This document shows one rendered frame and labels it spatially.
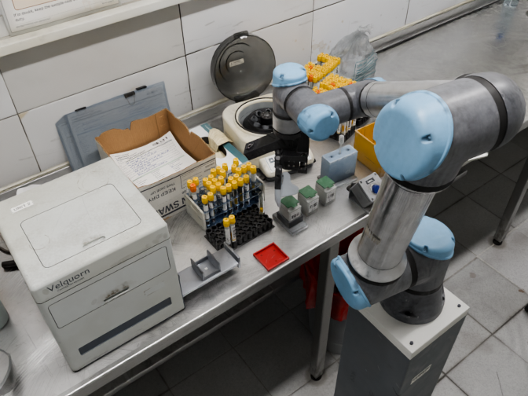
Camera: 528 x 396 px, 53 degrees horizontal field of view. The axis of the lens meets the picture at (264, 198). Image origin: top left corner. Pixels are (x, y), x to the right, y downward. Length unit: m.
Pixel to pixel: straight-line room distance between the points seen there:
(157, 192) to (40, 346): 0.47
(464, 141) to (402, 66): 1.46
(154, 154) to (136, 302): 0.58
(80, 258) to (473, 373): 1.69
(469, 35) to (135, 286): 1.85
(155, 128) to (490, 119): 1.12
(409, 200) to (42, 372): 0.87
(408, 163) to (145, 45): 1.05
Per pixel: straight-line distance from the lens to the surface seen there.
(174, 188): 1.45
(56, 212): 1.16
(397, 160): 0.76
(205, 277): 1.28
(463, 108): 0.76
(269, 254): 1.38
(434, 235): 1.13
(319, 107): 1.08
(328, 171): 1.53
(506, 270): 2.69
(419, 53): 2.31
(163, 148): 1.65
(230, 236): 1.40
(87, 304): 1.12
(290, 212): 1.39
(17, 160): 1.64
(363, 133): 1.67
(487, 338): 2.43
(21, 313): 1.41
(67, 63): 1.55
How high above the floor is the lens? 1.93
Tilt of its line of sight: 43 degrees down
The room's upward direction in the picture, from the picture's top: 1 degrees counter-clockwise
